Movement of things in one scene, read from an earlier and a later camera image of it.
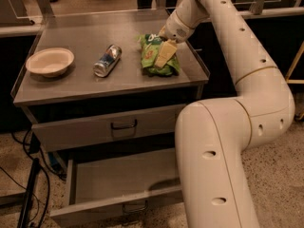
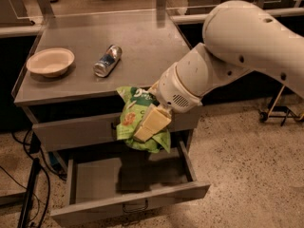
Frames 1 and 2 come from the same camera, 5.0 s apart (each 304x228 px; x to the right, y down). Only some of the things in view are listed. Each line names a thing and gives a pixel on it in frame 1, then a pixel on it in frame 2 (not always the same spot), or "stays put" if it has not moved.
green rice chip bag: [149, 47] → [135, 106]
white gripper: [175, 28] → [172, 90]
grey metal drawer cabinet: [102, 91] stays put
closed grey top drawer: [119, 126] stays put
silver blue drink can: [104, 66] stays put
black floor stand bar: [29, 194] stays put
